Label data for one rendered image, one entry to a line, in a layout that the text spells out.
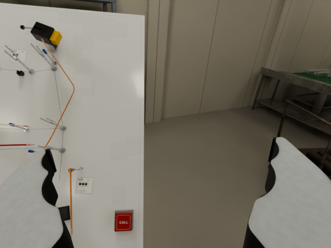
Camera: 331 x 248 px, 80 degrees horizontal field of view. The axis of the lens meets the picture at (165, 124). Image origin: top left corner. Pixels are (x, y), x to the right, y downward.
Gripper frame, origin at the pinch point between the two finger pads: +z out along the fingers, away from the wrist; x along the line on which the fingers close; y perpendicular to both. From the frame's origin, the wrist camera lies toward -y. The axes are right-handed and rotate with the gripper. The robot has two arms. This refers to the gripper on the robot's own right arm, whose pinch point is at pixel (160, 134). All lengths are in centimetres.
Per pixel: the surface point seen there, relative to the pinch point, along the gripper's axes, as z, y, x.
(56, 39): 57, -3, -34
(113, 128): 48, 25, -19
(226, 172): 183, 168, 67
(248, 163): 204, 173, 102
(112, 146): 44, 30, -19
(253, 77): 417, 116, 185
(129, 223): 27, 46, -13
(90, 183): 36, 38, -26
